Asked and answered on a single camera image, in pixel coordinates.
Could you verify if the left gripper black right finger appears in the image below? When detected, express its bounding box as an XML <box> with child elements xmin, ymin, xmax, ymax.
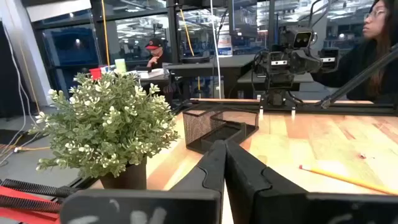
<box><xmin>224</xmin><ymin>140</ymin><xmax>398</xmax><ymax>224</ymax></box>

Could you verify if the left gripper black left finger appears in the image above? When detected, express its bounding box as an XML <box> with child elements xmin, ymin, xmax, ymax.
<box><xmin>59</xmin><ymin>139</ymin><xmax>226</xmax><ymax>224</ymax></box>

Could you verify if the yellow wooden pencil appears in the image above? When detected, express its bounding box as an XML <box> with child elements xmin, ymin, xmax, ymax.
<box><xmin>298</xmin><ymin>164</ymin><xmax>398</xmax><ymax>196</ymax></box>

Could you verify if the black mesh desk organizer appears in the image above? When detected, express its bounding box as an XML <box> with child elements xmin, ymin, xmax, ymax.
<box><xmin>182</xmin><ymin>107</ymin><xmax>260</xmax><ymax>155</ymax></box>

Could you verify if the person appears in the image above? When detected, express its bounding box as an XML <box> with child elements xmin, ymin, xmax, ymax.
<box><xmin>310</xmin><ymin>0</ymin><xmax>398</xmax><ymax>103</ymax></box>
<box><xmin>144</xmin><ymin>37</ymin><xmax>172</xmax><ymax>70</ymax></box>

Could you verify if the white plastic container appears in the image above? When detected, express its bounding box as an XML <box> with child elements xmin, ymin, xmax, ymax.
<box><xmin>217</xmin><ymin>33</ymin><xmax>233</xmax><ymax>58</ymax></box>

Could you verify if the black background desk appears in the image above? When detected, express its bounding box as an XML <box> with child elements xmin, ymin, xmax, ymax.
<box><xmin>164</xmin><ymin>54</ymin><xmax>257</xmax><ymax>100</ymax></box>

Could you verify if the artificial plant in black pot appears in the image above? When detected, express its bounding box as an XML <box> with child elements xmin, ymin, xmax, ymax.
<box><xmin>29</xmin><ymin>72</ymin><xmax>180</xmax><ymax>190</ymax></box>

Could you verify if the pale green cup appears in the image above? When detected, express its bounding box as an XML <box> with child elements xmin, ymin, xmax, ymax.
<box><xmin>114</xmin><ymin>58</ymin><xmax>127</xmax><ymax>74</ymax></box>

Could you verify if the red cup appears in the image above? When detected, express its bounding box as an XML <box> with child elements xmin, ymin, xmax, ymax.
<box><xmin>89</xmin><ymin>67</ymin><xmax>103</xmax><ymax>81</ymax></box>

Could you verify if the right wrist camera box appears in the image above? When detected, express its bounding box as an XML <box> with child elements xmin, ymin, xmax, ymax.
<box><xmin>292</xmin><ymin>29</ymin><xmax>315</xmax><ymax>50</ymax></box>

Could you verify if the black diagonal frame strut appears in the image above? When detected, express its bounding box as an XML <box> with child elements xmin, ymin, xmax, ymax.
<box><xmin>320</xmin><ymin>43</ymin><xmax>398</xmax><ymax>110</ymax></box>

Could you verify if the white hanging cable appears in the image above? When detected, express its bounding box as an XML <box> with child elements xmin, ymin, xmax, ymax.
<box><xmin>210</xmin><ymin>0</ymin><xmax>222</xmax><ymax>100</ymax></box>

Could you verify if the yellow hanging cable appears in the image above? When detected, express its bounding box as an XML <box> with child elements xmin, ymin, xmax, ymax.
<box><xmin>101</xmin><ymin>0</ymin><xmax>111</xmax><ymax>66</ymax></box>

